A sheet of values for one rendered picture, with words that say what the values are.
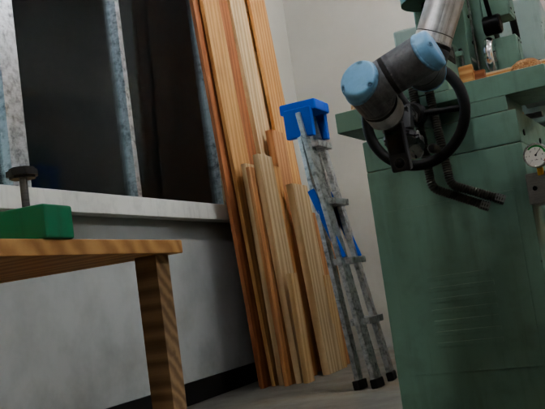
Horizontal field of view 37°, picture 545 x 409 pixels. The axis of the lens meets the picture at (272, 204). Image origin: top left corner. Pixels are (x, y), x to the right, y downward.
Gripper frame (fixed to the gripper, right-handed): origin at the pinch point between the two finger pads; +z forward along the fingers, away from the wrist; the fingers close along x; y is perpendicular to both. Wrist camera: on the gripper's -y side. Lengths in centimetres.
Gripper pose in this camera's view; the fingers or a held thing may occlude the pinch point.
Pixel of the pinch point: (417, 157)
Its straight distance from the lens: 207.4
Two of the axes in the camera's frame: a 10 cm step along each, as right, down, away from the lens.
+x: -8.7, 1.7, 4.6
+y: 0.3, -9.2, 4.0
